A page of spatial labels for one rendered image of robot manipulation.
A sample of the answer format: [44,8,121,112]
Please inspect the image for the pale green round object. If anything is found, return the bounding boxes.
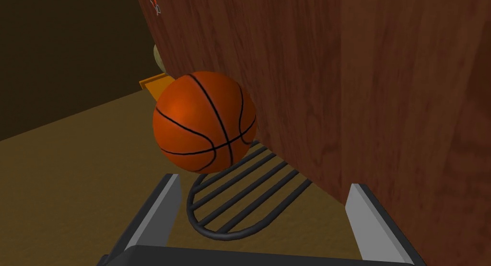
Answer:
[153,44,168,74]

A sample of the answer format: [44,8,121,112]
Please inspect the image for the orange box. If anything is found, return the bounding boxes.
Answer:
[139,73,176,102]

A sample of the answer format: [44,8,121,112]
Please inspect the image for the dark round wire rack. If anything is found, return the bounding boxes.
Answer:
[186,140,313,242]

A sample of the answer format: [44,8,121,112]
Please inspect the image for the orange basketball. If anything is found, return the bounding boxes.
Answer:
[152,70,257,174]

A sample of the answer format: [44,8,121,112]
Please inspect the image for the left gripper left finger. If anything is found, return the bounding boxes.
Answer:
[108,173,183,260]

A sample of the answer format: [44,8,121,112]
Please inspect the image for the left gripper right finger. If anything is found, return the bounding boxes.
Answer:
[345,183,416,265]

